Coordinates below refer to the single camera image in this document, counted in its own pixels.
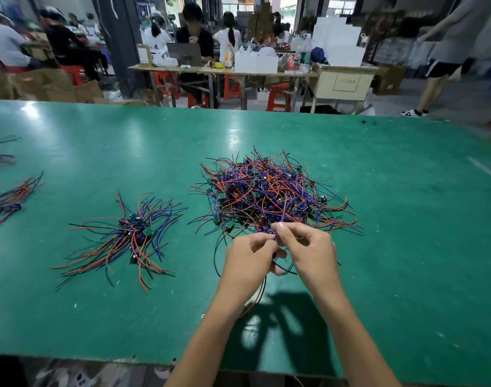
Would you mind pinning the person's right hand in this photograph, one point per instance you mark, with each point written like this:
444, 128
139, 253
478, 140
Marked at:
314, 258

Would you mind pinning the person's left hand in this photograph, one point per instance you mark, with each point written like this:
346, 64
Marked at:
247, 274

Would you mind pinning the person's left forearm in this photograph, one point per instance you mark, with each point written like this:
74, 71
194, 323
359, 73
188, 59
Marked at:
205, 350

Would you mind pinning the person's right forearm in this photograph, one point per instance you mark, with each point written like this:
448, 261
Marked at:
358, 346

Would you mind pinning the red plastic stool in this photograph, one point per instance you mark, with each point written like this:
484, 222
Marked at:
232, 87
279, 98
163, 79
74, 74

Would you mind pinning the cream cabinet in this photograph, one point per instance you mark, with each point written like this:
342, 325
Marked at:
344, 84

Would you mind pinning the brown cardboard box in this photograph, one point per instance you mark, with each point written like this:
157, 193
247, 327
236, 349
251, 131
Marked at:
389, 79

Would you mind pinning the dark blue bag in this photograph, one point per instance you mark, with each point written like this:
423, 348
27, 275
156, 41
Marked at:
319, 55

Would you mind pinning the row of white containers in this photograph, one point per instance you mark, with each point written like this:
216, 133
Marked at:
255, 62

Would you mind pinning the long wooden work table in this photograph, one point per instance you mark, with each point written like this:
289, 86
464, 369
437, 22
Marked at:
213, 68

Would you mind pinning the stack of white boxes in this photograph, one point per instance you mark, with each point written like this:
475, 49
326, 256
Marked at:
341, 42

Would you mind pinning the grey laptop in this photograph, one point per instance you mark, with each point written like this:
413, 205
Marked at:
184, 54

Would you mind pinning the dark pillar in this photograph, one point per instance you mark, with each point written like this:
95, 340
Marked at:
118, 44

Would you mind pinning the row of cardboard boxes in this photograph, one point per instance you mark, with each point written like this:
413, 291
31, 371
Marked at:
52, 87

